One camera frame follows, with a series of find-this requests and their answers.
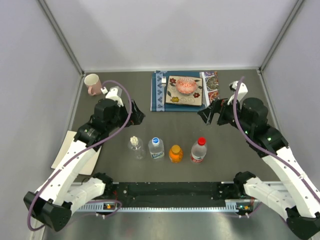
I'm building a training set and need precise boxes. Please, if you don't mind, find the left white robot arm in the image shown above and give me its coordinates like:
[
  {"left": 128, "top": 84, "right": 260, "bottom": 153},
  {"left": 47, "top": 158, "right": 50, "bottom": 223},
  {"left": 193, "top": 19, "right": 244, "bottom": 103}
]
[{"left": 23, "top": 98, "right": 145, "bottom": 232}]

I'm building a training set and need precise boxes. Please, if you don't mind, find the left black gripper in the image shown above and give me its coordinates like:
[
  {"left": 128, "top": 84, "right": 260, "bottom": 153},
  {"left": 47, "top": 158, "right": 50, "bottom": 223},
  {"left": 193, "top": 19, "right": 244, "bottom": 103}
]
[{"left": 106, "top": 99, "right": 145, "bottom": 132}]

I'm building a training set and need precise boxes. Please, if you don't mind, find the blue cap water bottle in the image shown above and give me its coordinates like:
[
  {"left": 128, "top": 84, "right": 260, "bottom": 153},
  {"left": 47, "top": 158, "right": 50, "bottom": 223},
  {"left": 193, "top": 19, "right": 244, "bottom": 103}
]
[{"left": 148, "top": 137, "right": 165, "bottom": 160}]

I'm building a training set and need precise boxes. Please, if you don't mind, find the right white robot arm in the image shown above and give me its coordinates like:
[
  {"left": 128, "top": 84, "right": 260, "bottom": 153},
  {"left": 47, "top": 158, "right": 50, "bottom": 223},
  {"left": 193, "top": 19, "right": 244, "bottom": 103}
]
[{"left": 198, "top": 97, "right": 320, "bottom": 240}]

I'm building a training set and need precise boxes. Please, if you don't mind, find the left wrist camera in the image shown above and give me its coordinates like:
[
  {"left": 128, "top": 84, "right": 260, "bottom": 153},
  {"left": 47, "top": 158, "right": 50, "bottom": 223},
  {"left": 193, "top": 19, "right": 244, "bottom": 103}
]
[{"left": 100, "top": 86, "right": 124, "bottom": 107}]

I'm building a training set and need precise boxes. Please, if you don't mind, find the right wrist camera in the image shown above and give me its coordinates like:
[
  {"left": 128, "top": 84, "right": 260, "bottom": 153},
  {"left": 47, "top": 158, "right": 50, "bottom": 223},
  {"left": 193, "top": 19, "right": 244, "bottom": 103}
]
[{"left": 228, "top": 80, "right": 249, "bottom": 103}]

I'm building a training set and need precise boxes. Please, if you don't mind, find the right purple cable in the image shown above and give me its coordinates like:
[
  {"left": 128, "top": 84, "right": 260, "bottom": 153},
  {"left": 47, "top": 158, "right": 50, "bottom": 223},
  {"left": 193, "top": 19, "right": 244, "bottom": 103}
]
[{"left": 232, "top": 76, "right": 320, "bottom": 203}]

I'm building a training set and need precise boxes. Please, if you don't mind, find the red label water bottle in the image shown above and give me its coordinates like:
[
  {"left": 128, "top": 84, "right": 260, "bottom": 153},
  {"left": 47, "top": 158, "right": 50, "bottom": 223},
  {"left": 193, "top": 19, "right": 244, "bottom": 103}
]
[{"left": 190, "top": 140, "right": 207, "bottom": 164}]

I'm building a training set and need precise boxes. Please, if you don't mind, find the square floral plate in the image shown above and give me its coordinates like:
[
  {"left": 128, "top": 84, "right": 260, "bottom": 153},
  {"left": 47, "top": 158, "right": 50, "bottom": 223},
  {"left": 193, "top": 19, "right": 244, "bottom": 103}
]
[{"left": 165, "top": 75, "right": 203, "bottom": 107}]

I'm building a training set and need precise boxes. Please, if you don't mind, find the blue patterned placemat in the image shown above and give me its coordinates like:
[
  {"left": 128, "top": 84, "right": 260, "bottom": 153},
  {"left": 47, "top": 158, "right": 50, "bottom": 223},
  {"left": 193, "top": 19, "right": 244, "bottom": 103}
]
[{"left": 150, "top": 70, "right": 208, "bottom": 112}]

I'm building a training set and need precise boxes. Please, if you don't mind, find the silver fork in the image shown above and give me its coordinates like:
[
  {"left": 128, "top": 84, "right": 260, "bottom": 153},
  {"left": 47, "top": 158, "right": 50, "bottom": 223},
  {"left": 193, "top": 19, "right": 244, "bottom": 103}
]
[{"left": 161, "top": 76, "right": 167, "bottom": 91}]

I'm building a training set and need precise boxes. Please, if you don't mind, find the red bottle cap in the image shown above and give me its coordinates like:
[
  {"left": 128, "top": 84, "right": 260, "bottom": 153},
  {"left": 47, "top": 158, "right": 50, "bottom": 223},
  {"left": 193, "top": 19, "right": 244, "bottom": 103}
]
[{"left": 197, "top": 137, "right": 207, "bottom": 146}]

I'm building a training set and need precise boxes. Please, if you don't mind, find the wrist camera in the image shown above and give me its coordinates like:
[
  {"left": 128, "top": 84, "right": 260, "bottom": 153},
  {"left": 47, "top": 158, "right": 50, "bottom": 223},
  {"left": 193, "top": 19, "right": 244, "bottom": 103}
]
[
  {"left": 228, "top": 80, "right": 249, "bottom": 103},
  {"left": 100, "top": 86, "right": 124, "bottom": 107}
]

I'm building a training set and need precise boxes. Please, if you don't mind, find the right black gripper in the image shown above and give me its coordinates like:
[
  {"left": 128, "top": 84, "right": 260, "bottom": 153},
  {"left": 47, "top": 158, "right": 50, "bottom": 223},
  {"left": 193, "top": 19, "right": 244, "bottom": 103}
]
[{"left": 197, "top": 94, "right": 252, "bottom": 135}]

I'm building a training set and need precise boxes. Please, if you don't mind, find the white notebook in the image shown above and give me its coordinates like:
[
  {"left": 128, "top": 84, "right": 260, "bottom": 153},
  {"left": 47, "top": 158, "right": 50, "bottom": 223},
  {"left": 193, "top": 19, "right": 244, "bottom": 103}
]
[{"left": 50, "top": 130, "right": 102, "bottom": 176}]

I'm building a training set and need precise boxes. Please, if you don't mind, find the red patterned bowl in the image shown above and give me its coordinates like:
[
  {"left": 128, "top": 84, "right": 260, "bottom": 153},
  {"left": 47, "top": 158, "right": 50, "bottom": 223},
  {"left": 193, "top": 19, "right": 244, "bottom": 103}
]
[{"left": 175, "top": 76, "right": 198, "bottom": 95}]

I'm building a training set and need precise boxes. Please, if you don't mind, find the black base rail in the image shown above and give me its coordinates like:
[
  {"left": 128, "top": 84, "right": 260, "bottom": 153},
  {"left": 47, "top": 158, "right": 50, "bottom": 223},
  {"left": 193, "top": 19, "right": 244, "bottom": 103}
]
[{"left": 106, "top": 182, "right": 238, "bottom": 208}]

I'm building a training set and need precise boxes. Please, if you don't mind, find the clear empty glass bottle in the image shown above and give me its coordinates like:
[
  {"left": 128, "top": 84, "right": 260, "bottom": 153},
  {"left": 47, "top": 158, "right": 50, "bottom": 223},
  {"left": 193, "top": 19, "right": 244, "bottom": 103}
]
[{"left": 128, "top": 136, "right": 146, "bottom": 160}]

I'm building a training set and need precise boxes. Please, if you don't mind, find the orange juice bottle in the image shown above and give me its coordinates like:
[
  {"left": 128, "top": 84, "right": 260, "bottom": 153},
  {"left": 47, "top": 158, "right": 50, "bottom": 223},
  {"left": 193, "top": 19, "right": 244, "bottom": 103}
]
[{"left": 169, "top": 144, "right": 183, "bottom": 163}]

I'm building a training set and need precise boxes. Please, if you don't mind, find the pink mug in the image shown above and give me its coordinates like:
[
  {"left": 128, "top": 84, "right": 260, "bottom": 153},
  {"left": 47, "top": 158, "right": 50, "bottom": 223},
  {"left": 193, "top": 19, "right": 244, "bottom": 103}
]
[{"left": 84, "top": 73, "right": 102, "bottom": 96}]

